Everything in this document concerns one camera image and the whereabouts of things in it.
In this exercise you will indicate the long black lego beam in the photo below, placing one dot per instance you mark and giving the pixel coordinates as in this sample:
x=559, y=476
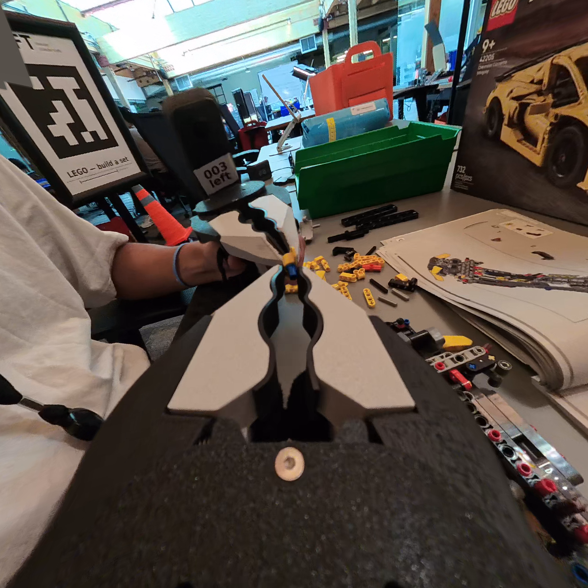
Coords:
x=390, y=219
x=367, y=214

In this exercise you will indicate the black lego axle connector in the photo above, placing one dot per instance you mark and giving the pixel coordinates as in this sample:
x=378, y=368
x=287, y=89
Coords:
x=344, y=235

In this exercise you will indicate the black and yellow lego piece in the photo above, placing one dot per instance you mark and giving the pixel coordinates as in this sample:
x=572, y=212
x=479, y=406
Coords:
x=404, y=283

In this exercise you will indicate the black office chair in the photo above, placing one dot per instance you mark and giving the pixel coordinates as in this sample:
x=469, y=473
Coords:
x=156, y=138

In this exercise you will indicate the blue lego pin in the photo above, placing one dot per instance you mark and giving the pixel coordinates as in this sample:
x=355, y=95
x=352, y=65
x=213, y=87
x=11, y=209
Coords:
x=293, y=271

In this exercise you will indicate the red chair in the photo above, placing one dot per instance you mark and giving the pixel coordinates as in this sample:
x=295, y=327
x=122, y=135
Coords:
x=252, y=135

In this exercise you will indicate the black curved lego piece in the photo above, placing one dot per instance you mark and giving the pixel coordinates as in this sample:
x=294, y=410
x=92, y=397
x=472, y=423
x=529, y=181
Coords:
x=342, y=251

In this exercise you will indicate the short black lego axle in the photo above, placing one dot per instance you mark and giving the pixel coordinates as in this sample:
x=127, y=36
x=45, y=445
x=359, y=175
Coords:
x=379, y=286

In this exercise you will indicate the pile of yellow lego pieces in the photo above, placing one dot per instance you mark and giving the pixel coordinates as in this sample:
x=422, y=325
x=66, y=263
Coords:
x=349, y=276

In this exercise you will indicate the green plastic bin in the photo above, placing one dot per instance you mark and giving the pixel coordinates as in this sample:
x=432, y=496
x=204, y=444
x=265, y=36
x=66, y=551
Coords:
x=367, y=179

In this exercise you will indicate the yellow lego beam with holes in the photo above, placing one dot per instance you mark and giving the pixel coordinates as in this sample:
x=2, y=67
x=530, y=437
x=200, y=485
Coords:
x=369, y=297

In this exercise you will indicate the grey lego axle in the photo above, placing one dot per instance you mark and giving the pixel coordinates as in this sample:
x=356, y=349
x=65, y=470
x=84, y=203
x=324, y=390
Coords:
x=387, y=302
x=399, y=294

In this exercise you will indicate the blue fabric roll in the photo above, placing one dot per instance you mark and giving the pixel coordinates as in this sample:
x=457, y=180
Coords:
x=349, y=121

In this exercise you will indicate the person's left forearm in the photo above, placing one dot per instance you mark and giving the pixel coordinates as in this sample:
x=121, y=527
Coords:
x=147, y=271

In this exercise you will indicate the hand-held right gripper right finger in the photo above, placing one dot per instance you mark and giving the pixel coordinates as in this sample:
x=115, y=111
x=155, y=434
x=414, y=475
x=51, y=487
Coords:
x=363, y=367

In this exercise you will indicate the yellow lego connector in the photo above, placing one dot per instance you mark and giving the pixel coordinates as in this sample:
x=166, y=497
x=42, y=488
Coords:
x=288, y=258

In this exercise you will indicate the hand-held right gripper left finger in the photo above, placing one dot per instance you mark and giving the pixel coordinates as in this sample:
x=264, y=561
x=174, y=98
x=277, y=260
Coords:
x=220, y=367

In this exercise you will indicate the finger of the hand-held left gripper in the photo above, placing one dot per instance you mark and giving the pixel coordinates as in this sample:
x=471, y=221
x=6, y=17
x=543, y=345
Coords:
x=282, y=213
x=243, y=236

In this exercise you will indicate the lego instruction booklet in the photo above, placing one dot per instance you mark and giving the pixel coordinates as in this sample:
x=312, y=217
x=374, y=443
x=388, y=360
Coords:
x=505, y=257

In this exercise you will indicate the orange traffic cone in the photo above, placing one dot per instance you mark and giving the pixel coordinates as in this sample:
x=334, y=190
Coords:
x=160, y=216

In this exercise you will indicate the orange plastic case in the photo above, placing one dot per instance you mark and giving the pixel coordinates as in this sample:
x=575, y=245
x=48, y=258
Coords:
x=349, y=82

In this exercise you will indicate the blue wristband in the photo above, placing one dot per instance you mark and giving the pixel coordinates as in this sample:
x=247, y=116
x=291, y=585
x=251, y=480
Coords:
x=175, y=266

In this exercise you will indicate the small black device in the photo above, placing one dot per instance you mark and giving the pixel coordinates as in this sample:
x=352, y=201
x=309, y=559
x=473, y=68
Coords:
x=259, y=171

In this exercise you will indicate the framed marker sign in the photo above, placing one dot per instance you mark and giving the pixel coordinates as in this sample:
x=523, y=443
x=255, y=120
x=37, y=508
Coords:
x=78, y=115

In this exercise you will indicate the person's left hand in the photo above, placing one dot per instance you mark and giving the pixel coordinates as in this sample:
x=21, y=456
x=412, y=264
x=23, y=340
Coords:
x=202, y=266

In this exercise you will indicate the partly built lego car chassis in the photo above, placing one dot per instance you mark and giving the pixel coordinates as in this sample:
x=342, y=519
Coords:
x=464, y=363

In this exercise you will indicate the lego set box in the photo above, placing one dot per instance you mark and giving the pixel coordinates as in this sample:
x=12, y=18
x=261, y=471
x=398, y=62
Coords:
x=519, y=138

